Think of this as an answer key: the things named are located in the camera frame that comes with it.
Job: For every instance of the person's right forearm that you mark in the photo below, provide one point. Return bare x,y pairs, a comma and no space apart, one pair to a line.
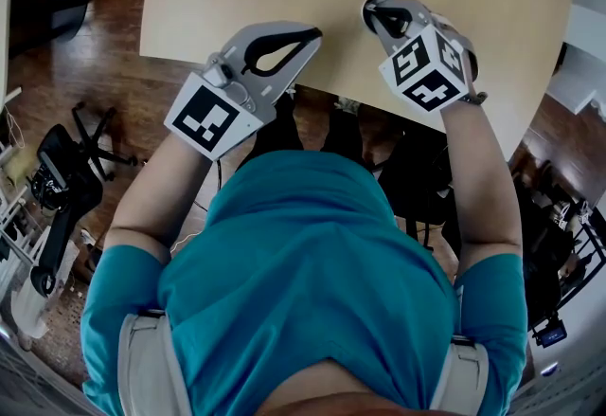
478,186

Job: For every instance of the person's left forearm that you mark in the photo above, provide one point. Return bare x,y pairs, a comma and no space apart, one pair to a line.
156,196

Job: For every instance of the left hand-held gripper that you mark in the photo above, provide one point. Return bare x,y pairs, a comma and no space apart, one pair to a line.
213,118

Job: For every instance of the person's neck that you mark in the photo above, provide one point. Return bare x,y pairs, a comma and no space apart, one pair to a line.
331,385

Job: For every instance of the white shelf rack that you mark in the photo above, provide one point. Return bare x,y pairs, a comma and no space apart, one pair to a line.
19,215

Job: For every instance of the black swivel office chair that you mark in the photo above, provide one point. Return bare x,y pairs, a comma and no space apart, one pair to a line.
71,196

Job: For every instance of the black device with screen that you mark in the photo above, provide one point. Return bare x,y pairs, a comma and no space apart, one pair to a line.
550,333

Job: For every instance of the black metal railing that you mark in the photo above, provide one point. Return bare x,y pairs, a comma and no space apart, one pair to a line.
577,262

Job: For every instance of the black round table base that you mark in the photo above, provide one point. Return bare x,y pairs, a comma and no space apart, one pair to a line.
71,2

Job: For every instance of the person's teal shirt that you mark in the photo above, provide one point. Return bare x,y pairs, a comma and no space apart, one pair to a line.
303,272

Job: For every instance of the black office chair with armrest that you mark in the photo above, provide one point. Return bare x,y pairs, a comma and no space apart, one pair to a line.
416,168

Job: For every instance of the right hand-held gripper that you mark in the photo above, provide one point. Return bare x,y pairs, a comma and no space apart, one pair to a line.
426,68

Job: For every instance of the white cabinet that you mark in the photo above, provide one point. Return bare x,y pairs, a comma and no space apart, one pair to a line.
582,59

